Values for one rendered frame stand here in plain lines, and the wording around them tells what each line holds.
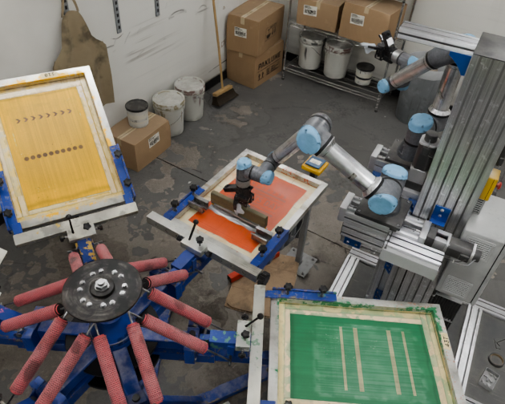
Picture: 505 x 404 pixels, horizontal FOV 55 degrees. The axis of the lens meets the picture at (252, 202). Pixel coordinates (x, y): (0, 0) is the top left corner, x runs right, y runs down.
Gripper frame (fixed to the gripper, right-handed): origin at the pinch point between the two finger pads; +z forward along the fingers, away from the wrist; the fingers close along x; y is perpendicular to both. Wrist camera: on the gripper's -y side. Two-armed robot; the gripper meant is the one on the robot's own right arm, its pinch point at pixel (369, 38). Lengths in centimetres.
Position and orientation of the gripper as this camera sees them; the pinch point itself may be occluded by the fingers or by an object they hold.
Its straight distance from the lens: 301.4
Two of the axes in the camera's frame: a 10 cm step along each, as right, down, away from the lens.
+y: 0.6, 6.8, 7.3
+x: 8.1, -4.6, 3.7
